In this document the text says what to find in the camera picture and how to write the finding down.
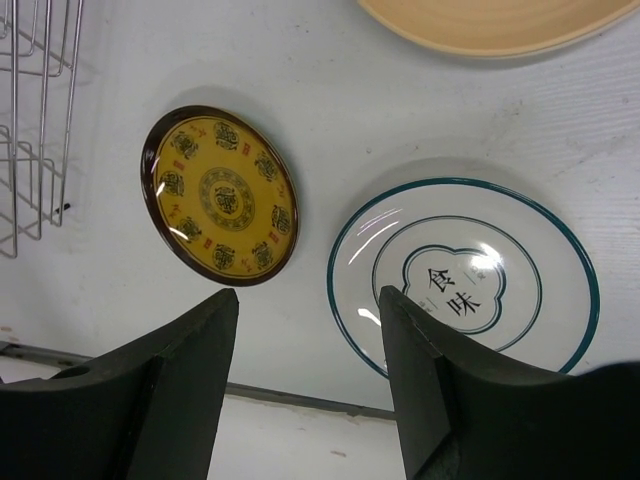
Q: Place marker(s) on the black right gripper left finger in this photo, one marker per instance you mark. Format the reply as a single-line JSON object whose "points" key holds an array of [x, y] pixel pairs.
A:
{"points": [[147, 410]]}

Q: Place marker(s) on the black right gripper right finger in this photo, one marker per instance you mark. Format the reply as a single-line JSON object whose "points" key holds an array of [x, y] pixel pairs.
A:
{"points": [[464, 411]]}

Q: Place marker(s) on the white plate thin teal rim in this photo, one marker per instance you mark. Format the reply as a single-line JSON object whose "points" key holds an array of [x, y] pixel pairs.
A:
{"points": [[487, 261]]}

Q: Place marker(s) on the yellow plate brown rim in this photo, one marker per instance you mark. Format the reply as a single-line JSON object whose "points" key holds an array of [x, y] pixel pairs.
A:
{"points": [[220, 195]]}

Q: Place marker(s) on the tan beige plate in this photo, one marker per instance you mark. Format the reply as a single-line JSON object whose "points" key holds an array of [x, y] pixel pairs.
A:
{"points": [[497, 29]]}

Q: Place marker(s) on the silver wire dish rack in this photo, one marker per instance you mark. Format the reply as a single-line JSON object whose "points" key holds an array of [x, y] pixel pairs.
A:
{"points": [[39, 67]]}

